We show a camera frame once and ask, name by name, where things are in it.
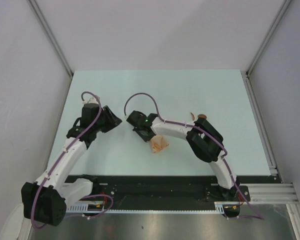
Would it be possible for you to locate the peach cloth napkin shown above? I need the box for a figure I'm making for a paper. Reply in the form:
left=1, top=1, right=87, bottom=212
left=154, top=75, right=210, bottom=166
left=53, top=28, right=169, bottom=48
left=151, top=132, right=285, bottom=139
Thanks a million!
left=150, top=135, right=169, bottom=154

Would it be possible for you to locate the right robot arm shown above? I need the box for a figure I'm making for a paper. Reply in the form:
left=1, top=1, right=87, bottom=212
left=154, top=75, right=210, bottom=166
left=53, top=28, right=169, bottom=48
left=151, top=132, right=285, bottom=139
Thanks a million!
left=126, top=110, right=239, bottom=201

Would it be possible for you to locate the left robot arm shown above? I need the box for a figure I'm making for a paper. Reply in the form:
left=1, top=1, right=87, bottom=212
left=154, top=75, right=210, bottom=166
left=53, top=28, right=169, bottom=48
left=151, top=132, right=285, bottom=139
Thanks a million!
left=21, top=103, right=122, bottom=228

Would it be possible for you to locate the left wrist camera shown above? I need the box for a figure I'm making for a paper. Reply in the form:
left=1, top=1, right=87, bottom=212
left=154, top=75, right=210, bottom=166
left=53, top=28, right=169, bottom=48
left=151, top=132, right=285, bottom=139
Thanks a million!
left=82, top=97, right=100, bottom=105

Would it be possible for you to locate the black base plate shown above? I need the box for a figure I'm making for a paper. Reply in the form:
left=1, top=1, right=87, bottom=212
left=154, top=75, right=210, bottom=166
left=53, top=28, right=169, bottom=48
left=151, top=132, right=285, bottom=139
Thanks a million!
left=64, top=174, right=239, bottom=211

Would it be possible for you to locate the left aluminium frame post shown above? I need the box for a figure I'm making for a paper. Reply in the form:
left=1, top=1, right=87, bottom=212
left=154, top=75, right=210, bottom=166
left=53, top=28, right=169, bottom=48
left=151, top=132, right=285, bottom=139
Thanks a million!
left=26, top=0, right=74, bottom=79

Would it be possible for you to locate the aluminium frame post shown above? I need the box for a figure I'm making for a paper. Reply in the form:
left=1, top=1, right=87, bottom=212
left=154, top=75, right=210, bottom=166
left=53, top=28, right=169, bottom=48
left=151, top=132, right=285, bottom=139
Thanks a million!
left=246, top=0, right=293, bottom=76
left=26, top=0, right=74, bottom=79

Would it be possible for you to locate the slotted cable duct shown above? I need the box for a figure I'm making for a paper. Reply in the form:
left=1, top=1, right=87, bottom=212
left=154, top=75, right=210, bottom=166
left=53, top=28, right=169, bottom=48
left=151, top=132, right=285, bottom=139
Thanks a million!
left=64, top=201, right=241, bottom=216

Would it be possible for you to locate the right aluminium frame post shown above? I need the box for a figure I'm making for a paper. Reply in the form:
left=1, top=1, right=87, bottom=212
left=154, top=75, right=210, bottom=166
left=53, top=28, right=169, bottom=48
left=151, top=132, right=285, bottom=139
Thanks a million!
left=246, top=0, right=293, bottom=76

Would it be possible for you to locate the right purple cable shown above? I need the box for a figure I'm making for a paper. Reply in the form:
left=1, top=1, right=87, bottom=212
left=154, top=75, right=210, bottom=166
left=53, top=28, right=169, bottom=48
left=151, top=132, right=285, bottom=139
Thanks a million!
left=123, top=92, right=265, bottom=221

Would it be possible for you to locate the aluminium front rail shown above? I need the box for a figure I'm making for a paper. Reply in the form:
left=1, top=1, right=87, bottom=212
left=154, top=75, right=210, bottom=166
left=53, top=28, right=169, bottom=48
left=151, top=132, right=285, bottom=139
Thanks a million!
left=62, top=182, right=300, bottom=204

